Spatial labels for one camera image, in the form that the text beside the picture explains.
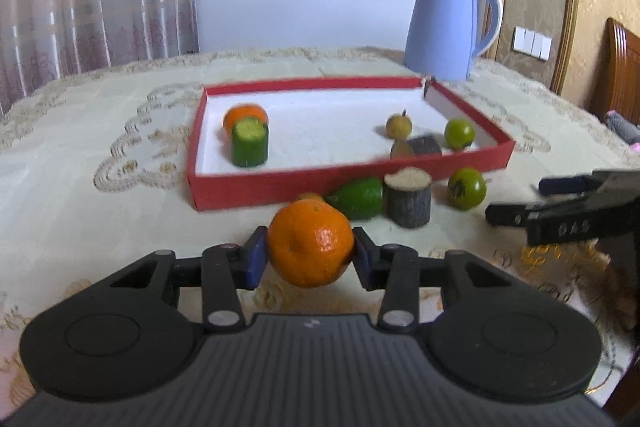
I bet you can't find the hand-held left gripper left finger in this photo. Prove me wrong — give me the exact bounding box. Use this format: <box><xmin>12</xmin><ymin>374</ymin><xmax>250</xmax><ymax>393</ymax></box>
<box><xmin>107</xmin><ymin>225</ymin><xmax>269</xmax><ymax>334</ymax></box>

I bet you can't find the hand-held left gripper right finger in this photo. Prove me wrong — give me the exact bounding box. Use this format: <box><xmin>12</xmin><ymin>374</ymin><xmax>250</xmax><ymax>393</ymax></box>
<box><xmin>352</xmin><ymin>227</ymin><xmax>518</xmax><ymax>334</ymax></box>

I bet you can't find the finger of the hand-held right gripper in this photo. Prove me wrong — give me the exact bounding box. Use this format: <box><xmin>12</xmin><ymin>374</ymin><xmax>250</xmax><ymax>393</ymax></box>
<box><xmin>539</xmin><ymin>175</ymin><xmax>596</xmax><ymax>196</ymax></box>
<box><xmin>485</xmin><ymin>202</ymin><xmax>538</xmax><ymax>228</ymax></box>

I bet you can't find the green jujube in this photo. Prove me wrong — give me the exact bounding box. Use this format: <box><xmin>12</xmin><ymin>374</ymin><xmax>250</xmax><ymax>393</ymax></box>
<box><xmin>444</xmin><ymin>117</ymin><xmax>476</xmax><ymax>151</ymax></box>
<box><xmin>446</xmin><ymin>167</ymin><xmax>487</xmax><ymax>211</ymax></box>

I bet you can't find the orange mandarin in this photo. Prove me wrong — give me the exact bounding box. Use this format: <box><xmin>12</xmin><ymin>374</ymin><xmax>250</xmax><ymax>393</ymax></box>
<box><xmin>223</xmin><ymin>104</ymin><xmax>269</xmax><ymax>135</ymax></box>
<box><xmin>267</xmin><ymin>200</ymin><xmax>355</xmax><ymax>289</ymax></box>

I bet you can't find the red cardboard box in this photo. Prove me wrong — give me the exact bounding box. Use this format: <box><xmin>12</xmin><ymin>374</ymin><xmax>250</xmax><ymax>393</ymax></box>
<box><xmin>186</xmin><ymin>75</ymin><xmax>516</xmax><ymax>212</ymax></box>

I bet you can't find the small dark sugarcane piece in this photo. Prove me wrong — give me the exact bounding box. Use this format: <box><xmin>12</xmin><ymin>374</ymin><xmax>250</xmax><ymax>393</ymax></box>
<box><xmin>390</xmin><ymin>134</ymin><xmax>443</xmax><ymax>159</ymax></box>

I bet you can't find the brown longan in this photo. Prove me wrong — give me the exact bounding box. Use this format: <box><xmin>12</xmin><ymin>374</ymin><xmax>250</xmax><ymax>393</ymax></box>
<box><xmin>385</xmin><ymin>108</ymin><xmax>414</xmax><ymax>139</ymax></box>

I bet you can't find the large dark sugarcane piece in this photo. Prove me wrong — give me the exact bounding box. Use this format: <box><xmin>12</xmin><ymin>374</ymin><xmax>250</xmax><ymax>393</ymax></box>
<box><xmin>383</xmin><ymin>168</ymin><xmax>432</xmax><ymax>229</ymax></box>

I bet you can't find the grey cloth bundle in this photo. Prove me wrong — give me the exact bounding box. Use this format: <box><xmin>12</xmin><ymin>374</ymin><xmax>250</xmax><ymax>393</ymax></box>
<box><xmin>602</xmin><ymin>109</ymin><xmax>640</xmax><ymax>145</ymax></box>

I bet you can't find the brown wooden chair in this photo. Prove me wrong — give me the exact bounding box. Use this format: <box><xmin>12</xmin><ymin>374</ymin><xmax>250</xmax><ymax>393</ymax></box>
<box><xmin>589</xmin><ymin>18</ymin><xmax>640</xmax><ymax>128</ymax></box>

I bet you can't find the light blue electric kettle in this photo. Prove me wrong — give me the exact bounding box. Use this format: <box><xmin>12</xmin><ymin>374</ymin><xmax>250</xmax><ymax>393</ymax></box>
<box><xmin>403</xmin><ymin>0</ymin><xmax>504</xmax><ymax>82</ymax></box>

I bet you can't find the white light switch panel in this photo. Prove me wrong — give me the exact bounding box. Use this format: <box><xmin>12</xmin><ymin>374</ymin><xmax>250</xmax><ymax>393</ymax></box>
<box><xmin>513</xmin><ymin>26</ymin><xmax>553</xmax><ymax>60</ymax></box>

